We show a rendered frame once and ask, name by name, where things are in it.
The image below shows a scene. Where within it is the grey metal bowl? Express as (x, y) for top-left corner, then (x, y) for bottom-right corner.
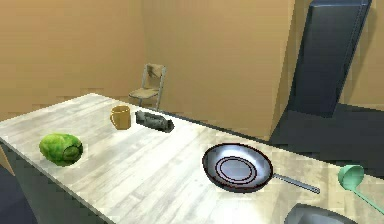
(283, 203), (359, 224)

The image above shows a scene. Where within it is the yellow mug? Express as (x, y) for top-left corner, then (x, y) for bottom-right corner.
(109, 105), (132, 131)

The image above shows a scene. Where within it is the grey metal chair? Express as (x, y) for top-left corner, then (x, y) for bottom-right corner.
(128, 62), (168, 111)

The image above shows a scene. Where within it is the pale wooden table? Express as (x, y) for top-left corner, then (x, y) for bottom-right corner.
(0, 92), (384, 224)

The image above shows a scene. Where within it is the green ladle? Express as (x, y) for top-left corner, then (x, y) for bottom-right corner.
(337, 164), (384, 215)

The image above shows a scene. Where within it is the green lettuce head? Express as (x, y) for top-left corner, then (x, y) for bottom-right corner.
(38, 132), (84, 167)

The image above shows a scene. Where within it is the black frying pan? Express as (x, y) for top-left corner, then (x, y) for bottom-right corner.
(201, 142), (321, 195)

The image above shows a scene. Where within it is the black fridge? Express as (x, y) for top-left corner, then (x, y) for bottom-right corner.
(287, 0), (373, 119)

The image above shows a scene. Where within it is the dark grey lumpy object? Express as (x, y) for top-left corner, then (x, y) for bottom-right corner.
(134, 110), (175, 134)

